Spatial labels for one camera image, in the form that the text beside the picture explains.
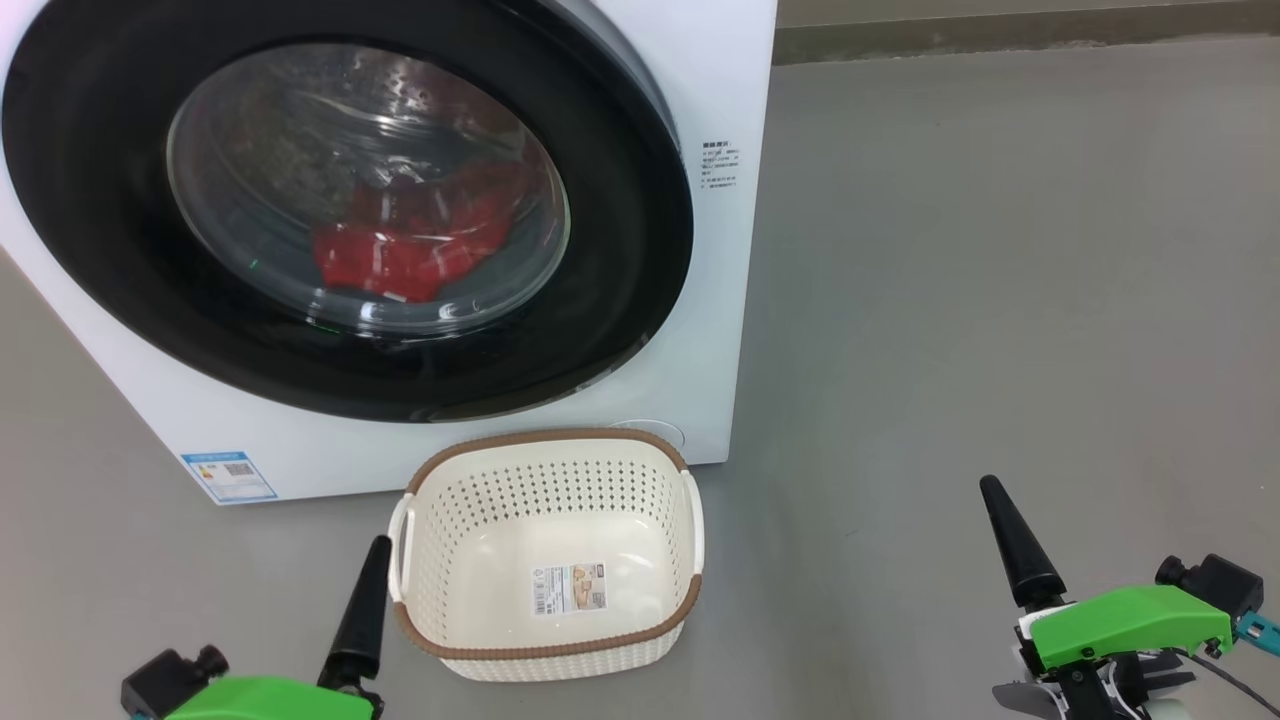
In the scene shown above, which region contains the white front-load washing machine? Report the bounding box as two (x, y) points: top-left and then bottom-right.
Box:
(0, 0), (779, 506)

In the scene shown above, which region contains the red and white garment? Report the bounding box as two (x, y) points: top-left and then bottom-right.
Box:
(312, 165), (531, 303)

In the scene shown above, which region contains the blue energy label sticker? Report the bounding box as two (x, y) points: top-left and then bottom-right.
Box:
(181, 452), (278, 504)

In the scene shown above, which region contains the round white filter cover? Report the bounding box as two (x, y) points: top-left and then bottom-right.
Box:
(615, 419), (686, 453)

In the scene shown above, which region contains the printed product label sticker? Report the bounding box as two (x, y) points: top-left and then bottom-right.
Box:
(531, 562), (607, 616)

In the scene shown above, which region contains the cream laundry basket brown rim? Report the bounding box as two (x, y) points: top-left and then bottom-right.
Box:
(388, 428), (706, 683)

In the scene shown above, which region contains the washing machine glass door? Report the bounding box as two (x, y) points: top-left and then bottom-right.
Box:
(0, 0), (694, 424)

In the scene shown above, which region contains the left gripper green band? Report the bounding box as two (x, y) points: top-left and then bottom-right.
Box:
(165, 536), (393, 720)

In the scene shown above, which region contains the right arm cable teal connector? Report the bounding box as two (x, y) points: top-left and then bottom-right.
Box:
(1180, 612), (1280, 717)

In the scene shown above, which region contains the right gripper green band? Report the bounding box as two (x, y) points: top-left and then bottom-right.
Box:
(980, 476), (1236, 720)

